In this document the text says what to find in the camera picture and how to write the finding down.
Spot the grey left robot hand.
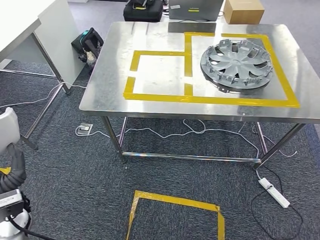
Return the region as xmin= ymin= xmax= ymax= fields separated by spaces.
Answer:
xmin=6 ymin=142 xmax=27 ymax=181

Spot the white curved panel part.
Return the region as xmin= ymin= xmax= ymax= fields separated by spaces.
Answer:
xmin=0 ymin=107 xmax=21 ymax=157

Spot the stainless steel workbench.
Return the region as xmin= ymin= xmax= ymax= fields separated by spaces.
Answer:
xmin=78 ymin=21 xmax=320 ymax=170

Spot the metal floor socket box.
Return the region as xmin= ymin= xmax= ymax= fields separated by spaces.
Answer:
xmin=75 ymin=123 xmax=94 ymax=136

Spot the white desk with metal legs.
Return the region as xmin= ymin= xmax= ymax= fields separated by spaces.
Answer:
xmin=0 ymin=0 xmax=87 ymax=152

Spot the beige fluffy object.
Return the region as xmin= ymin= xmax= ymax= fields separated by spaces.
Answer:
xmin=79 ymin=49 xmax=97 ymax=70

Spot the black and teal bag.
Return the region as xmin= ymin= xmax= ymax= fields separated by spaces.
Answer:
xmin=71 ymin=27 xmax=105 ymax=76

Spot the black equipment case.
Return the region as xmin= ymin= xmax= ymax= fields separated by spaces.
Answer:
xmin=123 ymin=0 xmax=164 ymax=23

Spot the grey laptop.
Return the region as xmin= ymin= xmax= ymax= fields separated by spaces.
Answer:
xmin=168 ymin=0 xmax=224 ymax=22

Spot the grey plastic wheel hubcap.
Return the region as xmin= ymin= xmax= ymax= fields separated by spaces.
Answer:
xmin=199 ymin=39 xmax=274 ymax=94

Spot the brown cardboard box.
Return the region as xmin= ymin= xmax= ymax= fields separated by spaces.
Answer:
xmin=223 ymin=0 xmax=265 ymax=25

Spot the white power strip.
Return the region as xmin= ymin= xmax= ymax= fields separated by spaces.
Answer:
xmin=258 ymin=177 xmax=291 ymax=209

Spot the white desk cable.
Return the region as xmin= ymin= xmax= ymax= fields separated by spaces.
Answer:
xmin=0 ymin=82 xmax=87 ymax=110

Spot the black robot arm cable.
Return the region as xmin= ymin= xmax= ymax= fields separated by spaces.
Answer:
xmin=7 ymin=215 xmax=58 ymax=240

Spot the long white floor cable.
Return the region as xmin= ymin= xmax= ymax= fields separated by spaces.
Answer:
xmin=75 ymin=119 xmax=260 ymax=160

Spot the black power cable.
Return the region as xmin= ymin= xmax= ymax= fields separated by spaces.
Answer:
xmin=250 ymin=165 xmax=303 ymax=240

